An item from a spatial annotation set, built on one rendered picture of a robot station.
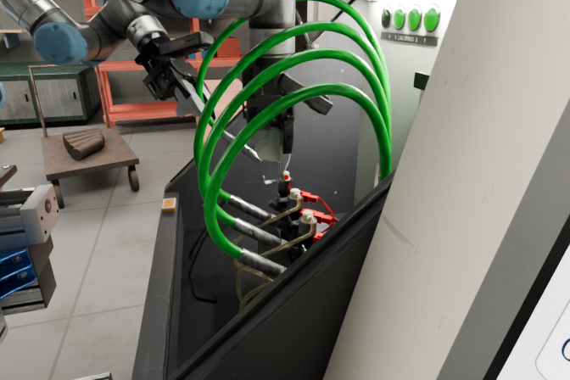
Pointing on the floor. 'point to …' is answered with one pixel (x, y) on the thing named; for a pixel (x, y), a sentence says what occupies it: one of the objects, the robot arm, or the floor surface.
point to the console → (461, 166)
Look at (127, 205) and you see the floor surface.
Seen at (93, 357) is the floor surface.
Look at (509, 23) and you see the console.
